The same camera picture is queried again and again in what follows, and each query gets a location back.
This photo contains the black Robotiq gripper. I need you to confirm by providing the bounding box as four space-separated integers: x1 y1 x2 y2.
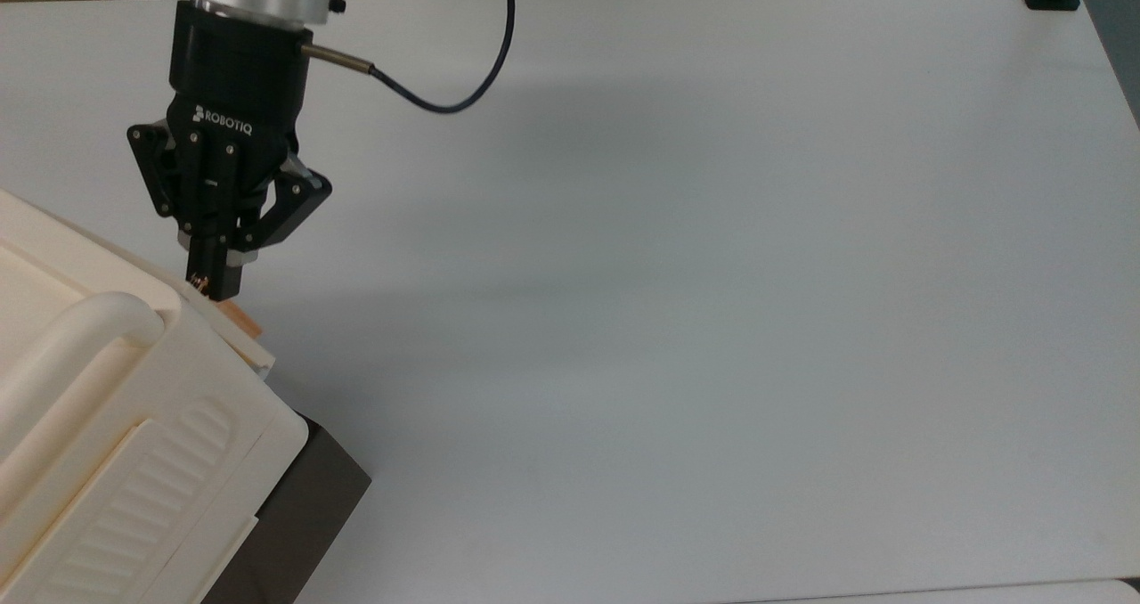
126 0 334 305

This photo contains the dark brown cabinet base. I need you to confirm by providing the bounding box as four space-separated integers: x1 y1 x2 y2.
201 415 373 604

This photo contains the cream plastic box lid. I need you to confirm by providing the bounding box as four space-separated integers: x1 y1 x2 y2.
0 189 311 604

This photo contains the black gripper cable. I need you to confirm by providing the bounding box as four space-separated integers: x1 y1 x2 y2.
301 0 518 116

